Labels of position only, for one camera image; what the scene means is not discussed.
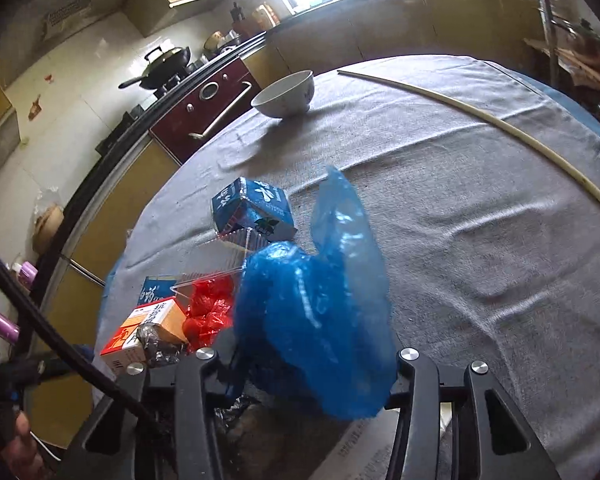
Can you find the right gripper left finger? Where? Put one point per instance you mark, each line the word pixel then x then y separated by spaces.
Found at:
pixel 197 455

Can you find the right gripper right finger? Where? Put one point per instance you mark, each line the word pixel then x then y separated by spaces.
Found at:
pixel 416 395

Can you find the blue plastic bag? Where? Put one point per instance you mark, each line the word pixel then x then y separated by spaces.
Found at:
pixel 315 327

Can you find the person's left hand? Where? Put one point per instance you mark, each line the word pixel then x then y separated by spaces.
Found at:
pixel 21 453

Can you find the crumpled foil wrapper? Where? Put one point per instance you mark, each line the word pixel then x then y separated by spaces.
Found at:
pixel 158 351

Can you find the orange white carton box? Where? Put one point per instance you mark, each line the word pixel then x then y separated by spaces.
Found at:
pixel 123 347

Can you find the red plastic bag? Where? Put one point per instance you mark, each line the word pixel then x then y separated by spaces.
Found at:
pixel 209 310

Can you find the blue flat carton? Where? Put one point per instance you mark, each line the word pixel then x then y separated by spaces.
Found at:
pixel 156 288

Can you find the clear plastic clamshell box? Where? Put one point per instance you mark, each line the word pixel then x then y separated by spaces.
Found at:
pixel 213 269

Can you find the grey tablecloth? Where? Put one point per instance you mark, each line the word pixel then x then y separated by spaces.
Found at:
pixel 492 251

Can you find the blue milk carton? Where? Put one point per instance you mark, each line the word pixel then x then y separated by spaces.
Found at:
pixel 252 204

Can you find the dark red oven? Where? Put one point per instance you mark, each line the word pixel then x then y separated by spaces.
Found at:
pixel 206 110

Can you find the long wooden stick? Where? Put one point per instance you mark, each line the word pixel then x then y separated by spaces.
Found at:
pixel 575 174

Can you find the white ceramic bowl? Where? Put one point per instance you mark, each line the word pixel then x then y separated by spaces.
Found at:
pixel 287 97

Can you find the black wok with lid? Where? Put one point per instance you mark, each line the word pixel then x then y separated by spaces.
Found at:
pixel 161 69

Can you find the yellow lower cabinets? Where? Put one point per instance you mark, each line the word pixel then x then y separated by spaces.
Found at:
pixel 114 193

